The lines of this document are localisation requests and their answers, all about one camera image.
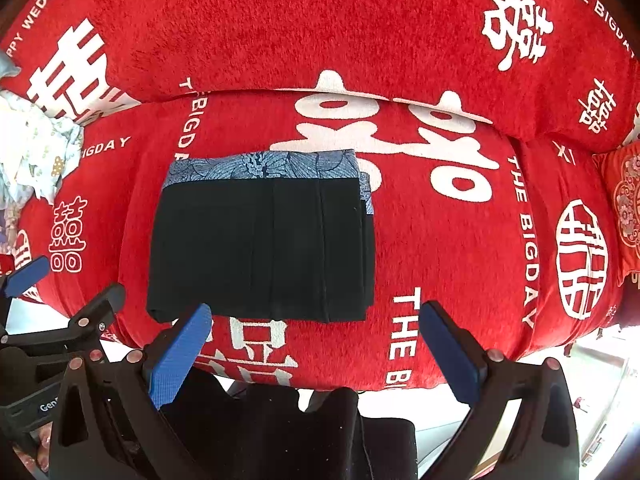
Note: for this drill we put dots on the red patterned cushion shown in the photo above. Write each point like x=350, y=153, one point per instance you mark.
x=620, y=200

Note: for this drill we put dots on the light patterned cloth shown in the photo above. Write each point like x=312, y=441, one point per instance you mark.
x=35, y=145

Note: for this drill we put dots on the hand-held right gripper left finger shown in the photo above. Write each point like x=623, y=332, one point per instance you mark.
x=180, y=355

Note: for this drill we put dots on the red printed blanket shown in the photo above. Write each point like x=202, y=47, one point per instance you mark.
x=350, y=35

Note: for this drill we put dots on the person's dark clothing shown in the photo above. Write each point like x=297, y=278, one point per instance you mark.
x=280, y=435

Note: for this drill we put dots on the person's left hand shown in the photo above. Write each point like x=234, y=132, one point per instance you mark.
x=37, y=447

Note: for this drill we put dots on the black pants with blue waistband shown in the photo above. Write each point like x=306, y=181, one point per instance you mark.
x=260, y=250

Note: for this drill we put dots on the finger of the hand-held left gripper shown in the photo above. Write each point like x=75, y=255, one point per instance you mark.
x=27, y=272
x=95, y=310

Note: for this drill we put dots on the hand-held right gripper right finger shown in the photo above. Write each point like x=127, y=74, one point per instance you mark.
x=450, y=355

